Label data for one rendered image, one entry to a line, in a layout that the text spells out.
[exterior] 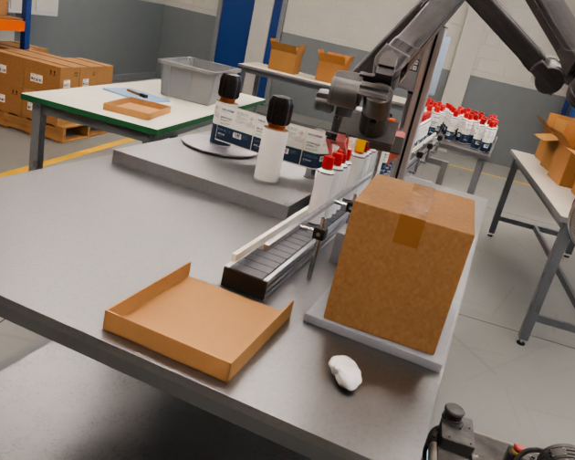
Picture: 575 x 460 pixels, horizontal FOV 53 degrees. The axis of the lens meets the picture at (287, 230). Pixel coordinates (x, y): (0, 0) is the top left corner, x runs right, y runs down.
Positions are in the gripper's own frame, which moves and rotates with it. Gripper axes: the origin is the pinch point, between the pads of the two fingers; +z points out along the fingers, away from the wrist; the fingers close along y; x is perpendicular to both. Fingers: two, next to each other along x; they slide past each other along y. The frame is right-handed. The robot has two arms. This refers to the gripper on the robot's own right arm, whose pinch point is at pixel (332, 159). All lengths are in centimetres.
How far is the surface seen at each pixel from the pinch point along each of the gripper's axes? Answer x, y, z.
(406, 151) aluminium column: 22.0, -8.7, -7.5
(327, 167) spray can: 6.5, 29.7, -3.3
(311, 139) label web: -14.2, -18.8, -1.0
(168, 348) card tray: 6, 108, 18
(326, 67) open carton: -167, -527, 1
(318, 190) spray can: 5.7, 30.6, 3.6
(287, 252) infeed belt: 8, 56, 14
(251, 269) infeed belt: 6, 73, 15
